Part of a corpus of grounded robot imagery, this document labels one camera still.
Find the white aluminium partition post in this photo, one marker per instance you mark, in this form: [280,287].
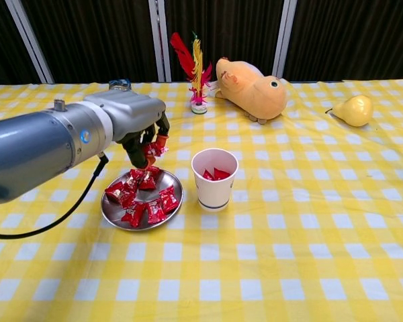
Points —
[159,20]
[29,40]
[285,33]

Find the white paper cup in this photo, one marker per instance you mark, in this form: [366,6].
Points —
[215,194]

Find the blue cookie box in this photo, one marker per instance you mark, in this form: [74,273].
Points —
[119,84]

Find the yellow white checkered tablecloth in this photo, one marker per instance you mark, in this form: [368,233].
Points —
[289,218]

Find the colourful feather shuttlecock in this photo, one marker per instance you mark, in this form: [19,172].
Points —
[199,107]

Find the orange plush animal toy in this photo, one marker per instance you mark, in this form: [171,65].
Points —
[255,97]

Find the round steel plate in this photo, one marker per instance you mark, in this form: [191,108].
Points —
[174,188]

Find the black curtain panel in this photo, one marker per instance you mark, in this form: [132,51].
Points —
[349,40]
[97,40]
[3,43]
[242,30]

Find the yellow pear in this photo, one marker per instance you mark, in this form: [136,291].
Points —
[356,112]

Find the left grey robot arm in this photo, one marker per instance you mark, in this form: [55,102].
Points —
[30,151]

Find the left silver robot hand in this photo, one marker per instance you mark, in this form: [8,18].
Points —
[134,110]

